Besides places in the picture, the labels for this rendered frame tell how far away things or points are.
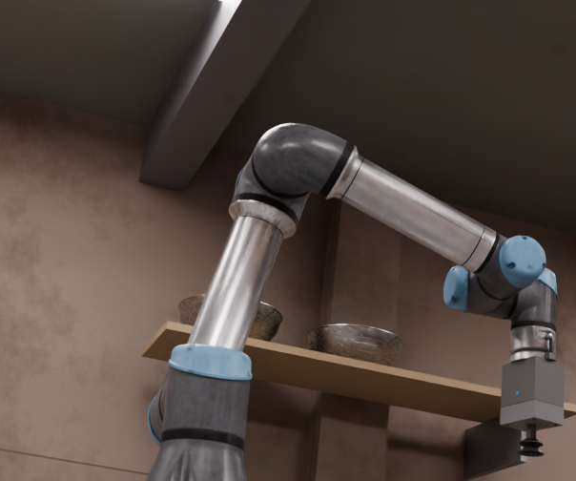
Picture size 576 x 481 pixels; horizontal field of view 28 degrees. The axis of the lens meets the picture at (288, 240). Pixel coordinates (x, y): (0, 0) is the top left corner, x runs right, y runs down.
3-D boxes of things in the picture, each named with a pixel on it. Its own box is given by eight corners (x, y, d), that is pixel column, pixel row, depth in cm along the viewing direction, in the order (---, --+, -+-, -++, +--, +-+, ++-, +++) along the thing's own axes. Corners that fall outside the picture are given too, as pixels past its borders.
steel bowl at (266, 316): (259, 371, 474) (263, 336, 480) (293, 346, 437) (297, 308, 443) (161, 352, 463) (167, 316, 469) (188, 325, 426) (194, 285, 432)
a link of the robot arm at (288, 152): (289, 85, 178) (561, 238, 181) (271, 117, 188) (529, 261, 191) (257, 143, 173) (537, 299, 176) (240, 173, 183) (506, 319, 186)
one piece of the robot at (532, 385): (580, 346, 193) (579, 442, 187) (543, 357, 200) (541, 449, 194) (535, 332, 189) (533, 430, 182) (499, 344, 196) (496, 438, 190)
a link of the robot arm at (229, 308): (146, 427, 165) (265, 117, 188) (133, 446, 178) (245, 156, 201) (224, 456, 166) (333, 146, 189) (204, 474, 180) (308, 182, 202)
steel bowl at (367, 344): (377, 394, 487) (380, 361, 493) (417, 373, 452) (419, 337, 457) (289, 377, 476) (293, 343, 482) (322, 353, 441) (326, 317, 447)
